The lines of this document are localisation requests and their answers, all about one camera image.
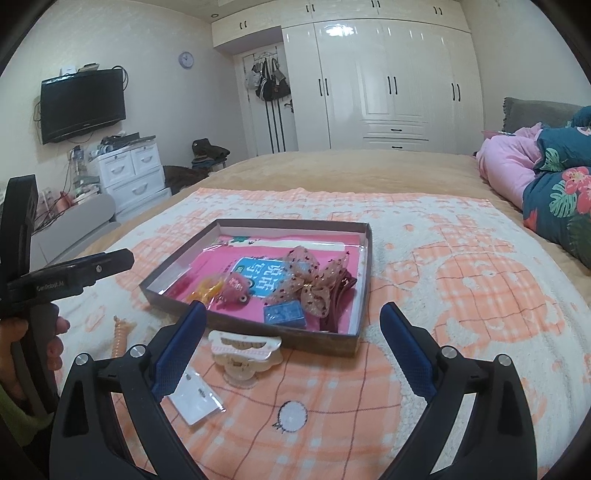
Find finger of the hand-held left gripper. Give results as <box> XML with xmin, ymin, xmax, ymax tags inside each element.
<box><xmin>0</xmin><ymin>174</ymin><xmax>38</xmax><ymax>296</ymax></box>
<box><xmin>55</xmin><ymin>248</ymin><xmax>134</xmax><ymax>289</ymax></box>

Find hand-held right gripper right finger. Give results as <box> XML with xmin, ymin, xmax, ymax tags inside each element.
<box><xmin>379</xmin><ymin>302</ymin><xmax>539</xmax><ymax>480</ymax></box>

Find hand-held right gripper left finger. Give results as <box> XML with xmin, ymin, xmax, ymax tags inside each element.
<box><xmin>48</xmin><ymin>301</ymin><xmax>208</xmax><ymax>480</ymax></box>

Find white claw hair clip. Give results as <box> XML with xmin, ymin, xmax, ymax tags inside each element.
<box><xmin>206</xmin><ymin>329</ymin><xmax>282</xmax><ymax>386</ymax></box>

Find orange hair accessory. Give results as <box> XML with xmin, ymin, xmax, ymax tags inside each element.
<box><xmin>187</xmin><ymin>274</ymin><xmax>227</xmax><ymax>305</ymax></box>

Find dark red hair clip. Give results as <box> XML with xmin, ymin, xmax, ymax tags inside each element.
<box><xmin>318</xmin><ymin>271</ymin><xmax>359</xmax><ymax>333</ymax></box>

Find pink plush hair tie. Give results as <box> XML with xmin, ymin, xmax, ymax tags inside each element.
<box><xmin>219</xmin><ymin>271</ymin><xmax>252</xmax><ymax>306</ymax></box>

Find brown cardboard box tray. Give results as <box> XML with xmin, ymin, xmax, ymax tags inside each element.
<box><xmin>139</xmin><ymin>218</ymin><xmax>374</xmax><ymax>358</ymax></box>

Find small blue box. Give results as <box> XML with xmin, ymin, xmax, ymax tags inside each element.
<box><xmin>263</xmin><ymin>302</ymin><xmax>306</xmax><ymax>329</ymax></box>

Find beige dotted mesh hair bow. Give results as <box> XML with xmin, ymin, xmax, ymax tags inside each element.
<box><xmin>265</xmin><ymin>247</ymin><xmax>363</xmax><ymax>319</ymax></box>

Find person's left hand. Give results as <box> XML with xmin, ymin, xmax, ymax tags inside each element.
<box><xmin>0</xmin><ymin>318</ymin><xmax>70</xmax><ymax>400</ymax></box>

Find pile of desk clutter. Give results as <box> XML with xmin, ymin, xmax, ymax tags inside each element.
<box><xmin>39</xmin><ymin>145</ymin><xmax>100</xmax><ymax>229</ymax></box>

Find small clear plastic bag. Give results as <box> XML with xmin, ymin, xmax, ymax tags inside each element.
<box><xmin>166</xmin><ymin>364</ymin><xmax>227</xmax><ymax>425</ymax></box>

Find orange checked fleece blanket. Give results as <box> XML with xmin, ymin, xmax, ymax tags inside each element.
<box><xmin>55</xmin><ymin>187</ymin><xmax>591</xmax><ymax>480</ymax></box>

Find white plastic drawer cabinet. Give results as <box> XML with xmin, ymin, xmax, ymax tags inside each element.
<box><xmin>90</xmin><ymin>138</ymin><xmax>172</xmax><ymax>222</ymax></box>

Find dark brown cloth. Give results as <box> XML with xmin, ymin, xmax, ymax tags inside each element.
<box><xmin>163</xmin><ymin>165</ymin><xmax>213</xmax><ymax>195</ymax></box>

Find black set-top box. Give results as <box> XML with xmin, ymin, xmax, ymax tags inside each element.
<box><xmin>99</xmin><ymin>133</ymin><xmax>156</xmax><ymax>151</ymax></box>

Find dark folded clothes pile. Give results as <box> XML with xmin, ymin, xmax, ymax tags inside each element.
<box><xmin>191</xmin><ymin>137</ymin><xmax>232</xmax><ymax>169</ymax></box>

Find white room door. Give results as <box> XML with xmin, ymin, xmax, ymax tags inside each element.
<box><xmin>233</xmin><ymin>42</ymin><xmax>298</xmax><ymax>158</ymax></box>

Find tan bed sheet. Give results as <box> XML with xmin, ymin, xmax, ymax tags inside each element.
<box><xmin>92</xmin><ymin>148</ymin><xmax>591</xmax><ymax>324</ymax></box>

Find pink quilt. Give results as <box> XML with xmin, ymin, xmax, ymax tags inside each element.
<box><xmin>475</xmin><ymin>122</ymin><xmax>550</xmax><ymax>213</ymax></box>

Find teal floral quilt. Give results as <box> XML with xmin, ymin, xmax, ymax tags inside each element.
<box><xmin>522</xmin><ymin>105</ymin><xmax>591</xmax><ymax>271</ymax></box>

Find hanging bags on door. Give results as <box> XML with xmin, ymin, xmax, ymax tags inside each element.
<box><xmin>245</xmin><ymin>58</ymin><xmax>291</xmax><ymax>102</ymax></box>

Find grey bed headboard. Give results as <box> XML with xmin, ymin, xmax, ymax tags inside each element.
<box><xmin>501</xmin><ymin>97</ymin><xmax>585</xmax><ymax>134</ymax></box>

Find white glossy wardrobe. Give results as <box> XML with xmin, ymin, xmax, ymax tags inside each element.
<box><xmin>211</xmin><ymin>0</ymin><xmax>485</xmax><ymax>153</ymax></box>

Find beige spiral hair tie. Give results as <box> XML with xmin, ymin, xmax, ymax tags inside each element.
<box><xmin>111</xmin><ymin>315</ymin><xmax>137</xmax><ymax>358</ymax></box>

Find black wall television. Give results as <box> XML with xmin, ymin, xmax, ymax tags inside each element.
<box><xmin>41</xmin><ymin>68</ymin><xmax>127</xmax><ymax>145</ymax></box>

